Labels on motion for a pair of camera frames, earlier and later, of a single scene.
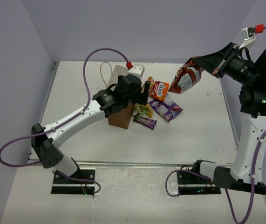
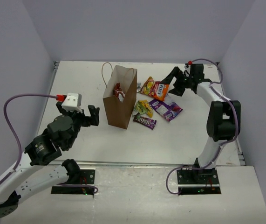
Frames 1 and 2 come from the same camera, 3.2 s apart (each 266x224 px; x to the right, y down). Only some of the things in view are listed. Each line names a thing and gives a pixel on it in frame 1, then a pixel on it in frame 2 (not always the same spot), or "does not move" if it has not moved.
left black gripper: x=143 y=92 → x=77 y=115
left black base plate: x=62 y=185 does not move
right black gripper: x=212 y=61 → x=175 y=72
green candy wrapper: x=140 y=108 does not move
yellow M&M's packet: x=149 y=111 does not move
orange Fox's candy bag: x=158 y=90 does not move
